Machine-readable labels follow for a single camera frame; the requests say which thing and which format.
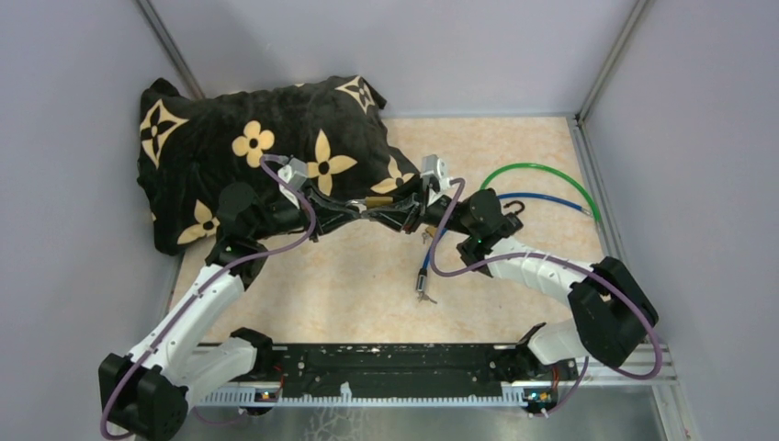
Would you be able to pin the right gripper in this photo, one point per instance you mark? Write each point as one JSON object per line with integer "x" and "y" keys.
{"x": 401, "y": 215}

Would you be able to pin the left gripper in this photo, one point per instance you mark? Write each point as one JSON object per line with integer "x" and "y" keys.
{"x": 333, "y": 222}

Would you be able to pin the large brass padlock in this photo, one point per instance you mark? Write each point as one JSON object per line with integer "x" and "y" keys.
{"x": 369, "y": 202}

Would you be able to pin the blue cable lock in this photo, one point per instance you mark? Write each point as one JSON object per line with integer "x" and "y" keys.
{"x": 422, "y": 275}

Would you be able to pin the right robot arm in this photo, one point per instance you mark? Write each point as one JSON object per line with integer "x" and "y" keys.
{"x": 611, "y": 315}

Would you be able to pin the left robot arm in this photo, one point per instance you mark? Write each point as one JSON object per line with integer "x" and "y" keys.
{"x": 182, "y": 329}

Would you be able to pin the black pillow with cream flowers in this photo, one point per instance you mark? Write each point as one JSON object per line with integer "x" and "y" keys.
{"x": 191, "y": 149}

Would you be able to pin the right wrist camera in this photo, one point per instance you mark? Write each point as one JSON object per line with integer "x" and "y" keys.
{"x": 434, "y": 173}

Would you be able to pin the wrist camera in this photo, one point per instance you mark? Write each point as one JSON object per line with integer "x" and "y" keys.
{"x": 434, "y": 173}
{"x": 293, "y": 176}

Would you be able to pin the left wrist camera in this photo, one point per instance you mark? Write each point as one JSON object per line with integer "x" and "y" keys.
{"x": 293, "y": 176}

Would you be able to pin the green cable lock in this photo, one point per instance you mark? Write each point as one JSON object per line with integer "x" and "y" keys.
{"x": 549, "y": 173}

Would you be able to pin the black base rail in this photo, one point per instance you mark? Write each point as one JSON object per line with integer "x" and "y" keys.
{"x": 418, "y": 375}

